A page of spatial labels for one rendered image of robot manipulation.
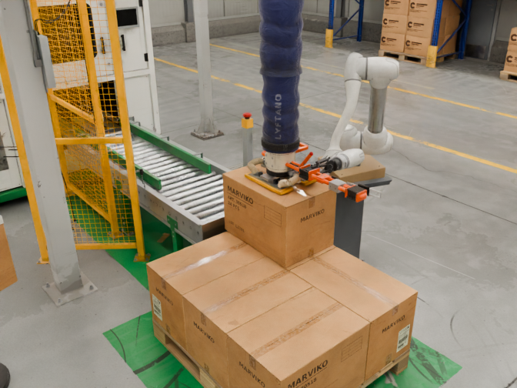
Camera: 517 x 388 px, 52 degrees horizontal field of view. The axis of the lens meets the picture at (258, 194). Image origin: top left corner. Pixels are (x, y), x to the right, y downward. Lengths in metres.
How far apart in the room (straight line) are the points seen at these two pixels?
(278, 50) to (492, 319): 2.24
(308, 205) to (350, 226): 0.98
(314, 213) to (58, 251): 1.79
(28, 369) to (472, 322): 2.78
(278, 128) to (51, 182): 1.54
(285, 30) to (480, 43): 9.27
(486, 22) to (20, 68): 9.77
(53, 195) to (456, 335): 2.73
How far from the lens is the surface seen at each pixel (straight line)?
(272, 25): 2.84
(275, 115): 2.95
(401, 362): 3.26
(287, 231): 2.96
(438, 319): 3.75
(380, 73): 3.29
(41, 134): 3.53
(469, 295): 4.04
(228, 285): 2.96
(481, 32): 11.86
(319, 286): 2.95
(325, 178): 2.87
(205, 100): 6.65
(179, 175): 4.35
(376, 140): 3.63
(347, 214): 3.87
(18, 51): 3.40
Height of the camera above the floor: 2.27
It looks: 26 degrees down
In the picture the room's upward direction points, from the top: 1 degrees counter-clockwise
